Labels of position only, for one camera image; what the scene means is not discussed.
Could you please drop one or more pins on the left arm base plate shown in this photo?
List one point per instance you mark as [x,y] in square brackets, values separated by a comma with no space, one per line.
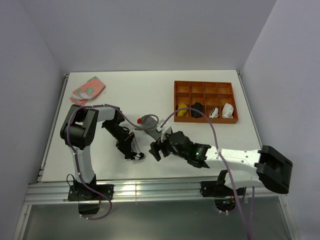
[81,193]

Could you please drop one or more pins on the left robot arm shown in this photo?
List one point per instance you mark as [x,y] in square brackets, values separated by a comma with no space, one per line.
[78,132]

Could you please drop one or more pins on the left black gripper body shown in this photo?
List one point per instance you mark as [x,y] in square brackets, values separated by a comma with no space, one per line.
[122,137]

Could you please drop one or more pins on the aluminium frame rail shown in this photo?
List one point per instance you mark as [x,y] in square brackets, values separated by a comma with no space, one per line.
[145,190]

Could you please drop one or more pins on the yellow rolled sock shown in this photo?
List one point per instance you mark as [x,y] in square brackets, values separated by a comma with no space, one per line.
[182,110]

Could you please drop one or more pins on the grey sock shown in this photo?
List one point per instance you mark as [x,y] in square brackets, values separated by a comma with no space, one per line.
[149,125]

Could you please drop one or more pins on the white black striped sock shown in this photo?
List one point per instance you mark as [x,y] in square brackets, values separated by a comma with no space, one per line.
[136,152]

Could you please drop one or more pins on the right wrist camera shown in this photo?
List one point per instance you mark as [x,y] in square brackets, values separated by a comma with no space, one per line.
[164,131]

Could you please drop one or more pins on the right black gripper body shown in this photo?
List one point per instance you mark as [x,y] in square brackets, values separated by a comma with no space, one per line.
[167,149]

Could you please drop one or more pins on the pink green patterned socks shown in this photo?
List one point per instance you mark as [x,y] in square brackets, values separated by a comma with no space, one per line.
[88,91]

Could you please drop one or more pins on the orange compartment tray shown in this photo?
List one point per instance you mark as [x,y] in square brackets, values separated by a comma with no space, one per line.
[210,94]

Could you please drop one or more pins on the white black rolled sock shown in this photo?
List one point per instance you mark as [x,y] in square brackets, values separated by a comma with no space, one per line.
[214,113]

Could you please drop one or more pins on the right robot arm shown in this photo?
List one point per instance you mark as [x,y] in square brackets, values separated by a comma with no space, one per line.
[265,167]

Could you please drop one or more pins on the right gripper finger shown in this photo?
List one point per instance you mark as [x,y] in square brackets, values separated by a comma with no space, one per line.
[156,145]
[155,151]

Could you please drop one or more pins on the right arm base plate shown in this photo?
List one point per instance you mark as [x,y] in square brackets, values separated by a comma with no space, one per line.
[213,189]

